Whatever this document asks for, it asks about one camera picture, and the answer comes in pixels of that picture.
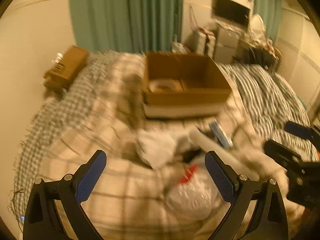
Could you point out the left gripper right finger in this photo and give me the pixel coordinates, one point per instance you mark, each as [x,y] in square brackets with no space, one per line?
[224,177]

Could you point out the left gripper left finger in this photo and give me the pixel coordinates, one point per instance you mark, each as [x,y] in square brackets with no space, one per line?
[87,176]

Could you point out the white tube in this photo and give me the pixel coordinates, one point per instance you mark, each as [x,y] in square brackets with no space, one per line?
[220,149]

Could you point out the white lace sock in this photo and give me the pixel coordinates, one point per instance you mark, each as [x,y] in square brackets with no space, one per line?
[155,149]

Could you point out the white tape roll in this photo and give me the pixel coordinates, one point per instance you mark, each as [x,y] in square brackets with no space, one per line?
[165,85]

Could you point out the white plastic bag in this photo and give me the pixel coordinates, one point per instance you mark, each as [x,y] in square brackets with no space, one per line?
[195,196]

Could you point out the blue tissue pack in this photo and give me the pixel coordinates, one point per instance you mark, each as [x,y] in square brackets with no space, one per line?
[220,134]

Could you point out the green checked duvet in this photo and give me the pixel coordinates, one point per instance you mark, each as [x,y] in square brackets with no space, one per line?
[267,97]

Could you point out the closed brown shipping box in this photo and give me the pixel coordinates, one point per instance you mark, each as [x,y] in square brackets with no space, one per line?
[65,69]

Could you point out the open cardboard box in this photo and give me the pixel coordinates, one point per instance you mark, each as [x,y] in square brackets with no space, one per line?
[205,88]

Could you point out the chair with black clothes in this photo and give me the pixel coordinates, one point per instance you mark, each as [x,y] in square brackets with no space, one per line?
[263,54]

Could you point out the white wardrobe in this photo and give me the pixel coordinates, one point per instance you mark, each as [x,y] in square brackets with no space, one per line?
[298,41]

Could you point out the small grey refrigerator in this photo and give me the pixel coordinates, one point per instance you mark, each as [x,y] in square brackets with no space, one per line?
[226,45]

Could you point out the white suitcase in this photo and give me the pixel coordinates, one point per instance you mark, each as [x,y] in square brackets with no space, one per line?
[202,43]

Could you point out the oval white mirror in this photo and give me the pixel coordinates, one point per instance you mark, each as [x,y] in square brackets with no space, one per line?
[256,28]

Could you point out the green curtain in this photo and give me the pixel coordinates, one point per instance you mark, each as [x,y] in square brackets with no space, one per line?
[271,12]
[132,26]

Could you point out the black wall television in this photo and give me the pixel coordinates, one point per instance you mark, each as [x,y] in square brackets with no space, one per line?
[232,11]

